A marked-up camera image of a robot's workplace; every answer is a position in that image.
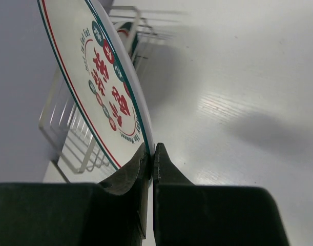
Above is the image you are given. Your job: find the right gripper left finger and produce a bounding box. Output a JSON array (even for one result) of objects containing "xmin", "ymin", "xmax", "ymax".
[{"xmin": 0, "ymin": 146, "xmax": 149, "ymax": 245}]

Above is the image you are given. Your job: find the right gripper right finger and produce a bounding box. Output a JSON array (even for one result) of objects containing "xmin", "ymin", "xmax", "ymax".
[{"xmin": 153, "ymin": 143, "xmax": 289, "ymax": 245}]

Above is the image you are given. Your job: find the red character plate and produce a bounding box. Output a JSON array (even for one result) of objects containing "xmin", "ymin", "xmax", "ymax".
[{"xmin": 36, "ymin": 0, "xmax": 156, "ymax": 172}]

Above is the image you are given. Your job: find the orange sunburst plate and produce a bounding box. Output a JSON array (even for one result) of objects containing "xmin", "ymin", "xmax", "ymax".
[{"xmin": 114, "ymin": 22, "xmax": 138, "ymax": 58}]

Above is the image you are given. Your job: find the metal wire dish rack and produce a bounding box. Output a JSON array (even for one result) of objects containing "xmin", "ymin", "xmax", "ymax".
[{"xmin": 38, "ymin": 5, "xmax": 182, "ymax": 174}]

